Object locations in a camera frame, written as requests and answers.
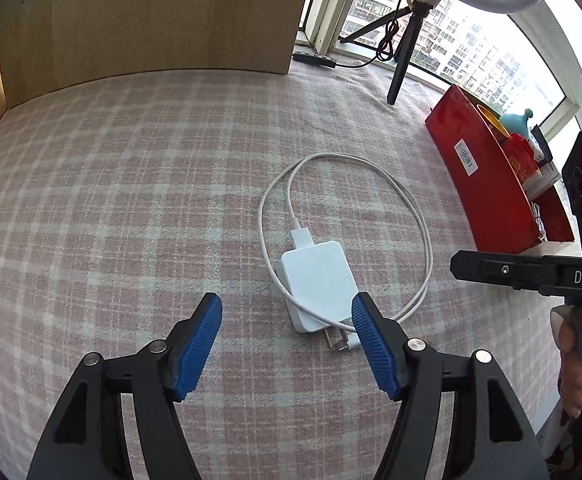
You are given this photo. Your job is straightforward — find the yellow round container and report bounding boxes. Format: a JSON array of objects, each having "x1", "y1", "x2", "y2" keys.
[{"x1": 476, "y1": 102, "x2": 511, "y2": 141}]

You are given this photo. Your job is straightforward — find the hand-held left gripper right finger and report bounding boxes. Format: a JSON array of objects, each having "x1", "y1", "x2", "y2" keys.
[{"x1": 351, "y1": 291, "x2": 552, "y2": 480}]

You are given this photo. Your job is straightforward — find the ring light on black tripod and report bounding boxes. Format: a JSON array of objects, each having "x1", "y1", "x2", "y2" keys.
[{"x1": 296, "y1": 0, "x2": 582, "y2": 136}]

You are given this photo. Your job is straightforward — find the white power adapter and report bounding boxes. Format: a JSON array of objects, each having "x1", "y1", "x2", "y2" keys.
[{"x1": 278, "y1": 241, "x2": 359, "y2": 352}]

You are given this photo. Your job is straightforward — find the red storage box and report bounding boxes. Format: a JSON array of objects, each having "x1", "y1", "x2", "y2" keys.
[{"x1": 424, "y1": 84, "x2": 576, "y2": 256}]

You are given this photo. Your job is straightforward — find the small black item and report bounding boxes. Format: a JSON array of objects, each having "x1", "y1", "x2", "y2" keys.
[{"x1": 530, "y1": 125, "x2": 554, "y2": 163}]

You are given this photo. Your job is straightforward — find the black tripod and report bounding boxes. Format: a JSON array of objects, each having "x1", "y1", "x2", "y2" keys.
[{"x1": 338, "y1": 0, "x2": 449, "y2": 106}]

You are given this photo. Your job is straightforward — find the light wooden board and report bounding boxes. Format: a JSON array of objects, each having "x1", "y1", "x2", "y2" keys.
[{"x1": 0, "y1": 0, "x2": 317, "y2": 110}]

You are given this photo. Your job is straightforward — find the black cable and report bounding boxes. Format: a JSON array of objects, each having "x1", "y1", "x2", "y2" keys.
[{"x1": 336, "y1": 0, "x2": 422, "y2": 69}]

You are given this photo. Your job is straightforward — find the red packet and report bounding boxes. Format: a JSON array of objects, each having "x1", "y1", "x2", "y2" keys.
[{"x1": 504, "y1": 132, "x2": 539, "y2": 183}]

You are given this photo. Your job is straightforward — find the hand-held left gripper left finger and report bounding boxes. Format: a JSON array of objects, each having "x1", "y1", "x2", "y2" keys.
[{"x1": 27, "y1": 292, "x2": 223, "y2": 480}]

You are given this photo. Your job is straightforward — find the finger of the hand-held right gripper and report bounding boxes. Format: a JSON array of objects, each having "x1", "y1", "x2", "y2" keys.
[{"x1": 450, "y1": 250, "x2": 569, "y2": 297}]

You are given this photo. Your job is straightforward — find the pink plaid blanket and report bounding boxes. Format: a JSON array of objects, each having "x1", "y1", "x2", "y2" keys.
[{"x1": 0, "y1": 62, "x2": 579, "y2": 480}]

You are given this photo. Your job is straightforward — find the black inline remote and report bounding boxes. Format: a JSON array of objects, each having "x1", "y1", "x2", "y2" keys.
[{"x1": 292, "y1": 51, "x2": 337, "y2": 69}]

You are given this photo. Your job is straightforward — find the person's right hand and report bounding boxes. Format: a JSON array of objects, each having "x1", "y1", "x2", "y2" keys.
[{"x1": 550, "y1": 305, "x2": 582, "y2": 421}]

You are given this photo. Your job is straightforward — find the white charging cable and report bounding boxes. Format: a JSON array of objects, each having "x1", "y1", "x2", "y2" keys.
[{"x1": 258, "y1": 153, "x2": 433, "y2": 353}]

